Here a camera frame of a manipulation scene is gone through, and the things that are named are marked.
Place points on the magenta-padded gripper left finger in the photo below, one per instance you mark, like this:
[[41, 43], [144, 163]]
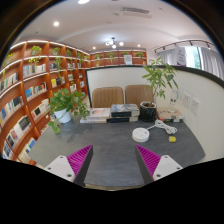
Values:
[[61, 166]]

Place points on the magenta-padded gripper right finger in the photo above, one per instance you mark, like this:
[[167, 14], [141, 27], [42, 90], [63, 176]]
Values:
[[165, 166]]

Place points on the small yellow charger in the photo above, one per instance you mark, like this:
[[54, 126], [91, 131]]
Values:
[[172, 139]]

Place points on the round white power strip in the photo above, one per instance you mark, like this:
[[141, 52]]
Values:
[[140, 134]]

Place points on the dark book with red spine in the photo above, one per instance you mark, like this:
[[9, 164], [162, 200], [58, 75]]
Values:
[[171, 120]]

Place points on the leafy plant in white pot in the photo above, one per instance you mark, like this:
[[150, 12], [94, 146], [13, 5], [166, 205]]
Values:
[[63, 116]]

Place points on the beige hardcover book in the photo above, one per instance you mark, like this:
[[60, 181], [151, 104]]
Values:
[[170, 113]]

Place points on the thin white book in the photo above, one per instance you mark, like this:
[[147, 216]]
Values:
[[93, 120]]

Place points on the small tree in black pot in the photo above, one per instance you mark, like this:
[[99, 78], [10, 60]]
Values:
[[147, 112]]

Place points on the thin dark blue book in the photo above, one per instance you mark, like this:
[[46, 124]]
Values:
[[123, 119]]

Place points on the thick white book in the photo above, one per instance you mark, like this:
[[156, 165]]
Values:
[[98, 113]]

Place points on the clear printed water bottle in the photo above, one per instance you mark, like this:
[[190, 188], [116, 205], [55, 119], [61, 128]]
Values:
[[173, 99]]

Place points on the thick dark blue book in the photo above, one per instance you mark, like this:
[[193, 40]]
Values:
[[125, 110]]

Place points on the tan upholstered chair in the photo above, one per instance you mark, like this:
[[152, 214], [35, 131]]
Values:
[[137, 94], [107, 96]]

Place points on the orange wooden bookshelf unit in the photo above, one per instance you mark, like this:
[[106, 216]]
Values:
[[23, 90]]

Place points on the white sign on partition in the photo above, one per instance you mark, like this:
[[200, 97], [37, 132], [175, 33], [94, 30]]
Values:
[[180, 56]]

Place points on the white poster on shelf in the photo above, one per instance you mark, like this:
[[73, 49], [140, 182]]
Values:
[[128, 59]]

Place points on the white window curtain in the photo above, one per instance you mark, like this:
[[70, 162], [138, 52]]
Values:
[[211, 58]]

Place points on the multi-bulb ceiling lamp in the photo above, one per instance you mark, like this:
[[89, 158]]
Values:
[[114, 43]]

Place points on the recessed ceiling lights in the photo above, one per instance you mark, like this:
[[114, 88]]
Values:
[[56, 23]]

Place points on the ceiling air vent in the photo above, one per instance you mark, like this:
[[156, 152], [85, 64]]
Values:
[[135, 11]]

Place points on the white wall socket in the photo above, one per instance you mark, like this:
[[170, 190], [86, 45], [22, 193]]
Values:
[[195, 106], [186, 99]]

